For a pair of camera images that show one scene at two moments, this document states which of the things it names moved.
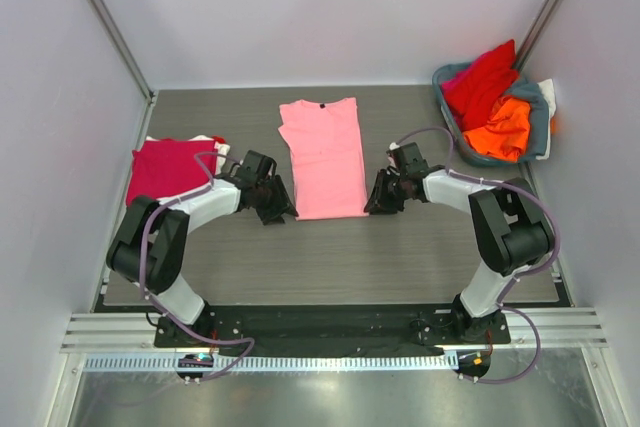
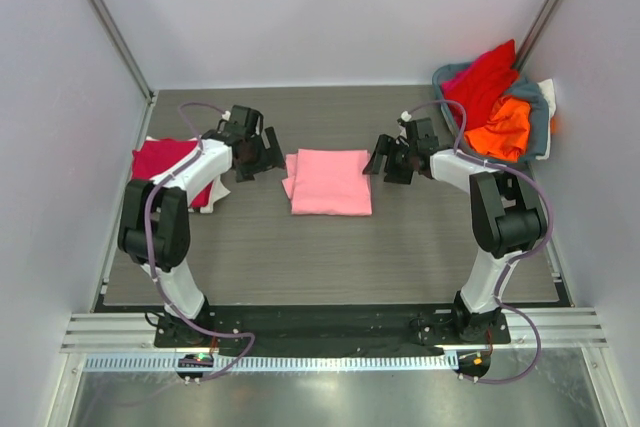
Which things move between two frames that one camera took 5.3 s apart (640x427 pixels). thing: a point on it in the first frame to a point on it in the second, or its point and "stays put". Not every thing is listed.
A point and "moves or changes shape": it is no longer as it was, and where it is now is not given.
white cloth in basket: x=547 y=88 stays put
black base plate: x=327 y=330 stays put
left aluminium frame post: x=117 y=37 stays put
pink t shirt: x=327 y=158 moves or changes shape
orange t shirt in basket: x=508 y=131 stays put
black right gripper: x=391 y=189 to x=391 y=158
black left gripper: x=281 y=205 to x=270 y=157
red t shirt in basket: x=472 y=95 stays put
